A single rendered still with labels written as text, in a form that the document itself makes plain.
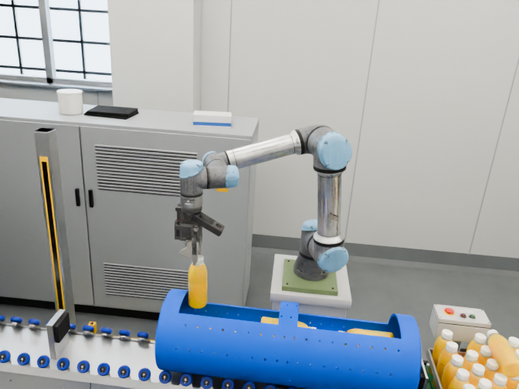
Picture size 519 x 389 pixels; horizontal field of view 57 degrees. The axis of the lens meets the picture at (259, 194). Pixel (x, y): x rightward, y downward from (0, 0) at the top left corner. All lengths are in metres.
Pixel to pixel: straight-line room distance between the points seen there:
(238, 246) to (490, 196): 2.44
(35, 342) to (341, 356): 1.18
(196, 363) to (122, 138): 1.76
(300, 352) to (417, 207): 3.06
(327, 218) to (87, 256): 2.16
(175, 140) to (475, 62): 2.51
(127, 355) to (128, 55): 2.60
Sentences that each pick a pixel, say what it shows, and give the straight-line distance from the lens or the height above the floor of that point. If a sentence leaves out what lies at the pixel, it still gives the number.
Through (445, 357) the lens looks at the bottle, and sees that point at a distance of 1.96.
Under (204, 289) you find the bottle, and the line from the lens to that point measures 1.74.
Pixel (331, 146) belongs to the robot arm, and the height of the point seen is 1.78.
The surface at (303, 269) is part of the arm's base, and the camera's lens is 1.98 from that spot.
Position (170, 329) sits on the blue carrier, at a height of 1.18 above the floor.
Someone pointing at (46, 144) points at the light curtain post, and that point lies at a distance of 2.03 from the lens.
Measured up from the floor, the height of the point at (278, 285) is 1.15.
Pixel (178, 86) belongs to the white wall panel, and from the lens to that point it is 3.93.
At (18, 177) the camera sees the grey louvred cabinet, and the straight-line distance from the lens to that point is 3.49.
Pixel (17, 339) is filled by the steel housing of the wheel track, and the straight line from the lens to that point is 2.17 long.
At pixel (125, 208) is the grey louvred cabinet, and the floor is 0.90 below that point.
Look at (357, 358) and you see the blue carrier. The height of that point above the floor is 1.16.
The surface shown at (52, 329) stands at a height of 1.07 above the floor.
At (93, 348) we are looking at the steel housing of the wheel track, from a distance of 2.05.
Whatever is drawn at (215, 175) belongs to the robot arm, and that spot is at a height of 1.68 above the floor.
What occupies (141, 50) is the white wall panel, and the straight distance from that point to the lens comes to 3.97.
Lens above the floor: 2.22
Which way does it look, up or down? 22 degrees down
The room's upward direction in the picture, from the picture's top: 4 degrees clockwise
